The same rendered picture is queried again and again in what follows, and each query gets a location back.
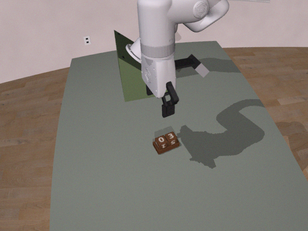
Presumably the brown wooden number cube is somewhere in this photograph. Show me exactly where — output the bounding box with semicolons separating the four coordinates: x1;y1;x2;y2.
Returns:
165;132;177;146
155;135;168;150

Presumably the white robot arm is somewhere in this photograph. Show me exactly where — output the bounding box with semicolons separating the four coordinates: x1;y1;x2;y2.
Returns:
126;0;229;77

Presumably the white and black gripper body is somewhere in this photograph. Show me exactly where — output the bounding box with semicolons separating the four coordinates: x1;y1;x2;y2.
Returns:
141;51;176;98

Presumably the brown wooden tray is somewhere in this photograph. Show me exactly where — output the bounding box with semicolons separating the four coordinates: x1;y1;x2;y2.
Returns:
153;140;180;154

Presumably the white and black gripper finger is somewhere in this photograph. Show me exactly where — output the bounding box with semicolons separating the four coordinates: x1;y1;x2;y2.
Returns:
161;81;179;118
146;85;153;96

